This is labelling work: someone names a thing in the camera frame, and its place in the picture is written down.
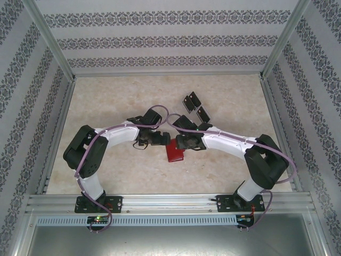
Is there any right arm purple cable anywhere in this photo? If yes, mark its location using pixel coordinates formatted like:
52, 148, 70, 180
167, 113, 298, 233

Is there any black credit card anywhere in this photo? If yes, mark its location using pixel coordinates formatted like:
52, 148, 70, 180
196, 106, 212, 124
182, 95, 195, 114
188, 91, 202, 109

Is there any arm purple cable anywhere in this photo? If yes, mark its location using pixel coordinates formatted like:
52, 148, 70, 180
74, 105, 169, 233
167, 113, 298, 233

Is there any red leather card holder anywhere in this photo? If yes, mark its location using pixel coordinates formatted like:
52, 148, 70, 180
165, 138, 186, 163

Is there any sheet metal panel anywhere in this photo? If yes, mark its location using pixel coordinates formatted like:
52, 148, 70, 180
15, 213, 328, 256

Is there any aluminium frame post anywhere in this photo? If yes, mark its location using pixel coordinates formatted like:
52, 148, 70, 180
258, 0, 312, 81
21, 0, 77, 82

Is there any aluminium side rail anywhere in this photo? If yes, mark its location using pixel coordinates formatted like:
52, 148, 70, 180
37, 78, 77, 195
259, 77, 304, 193

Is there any aluminium mounting rail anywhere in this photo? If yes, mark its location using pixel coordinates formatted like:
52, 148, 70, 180
26, 193, 315, 215

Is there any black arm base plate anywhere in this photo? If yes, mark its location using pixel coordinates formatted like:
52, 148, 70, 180
75, 196, 124, 214
216, 194, 266, 213

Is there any grey slotted cable duct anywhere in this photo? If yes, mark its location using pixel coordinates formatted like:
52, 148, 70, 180
35, 215, 238, 227

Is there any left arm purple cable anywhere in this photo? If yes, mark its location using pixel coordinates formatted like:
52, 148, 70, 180
74, 105, 169, 233

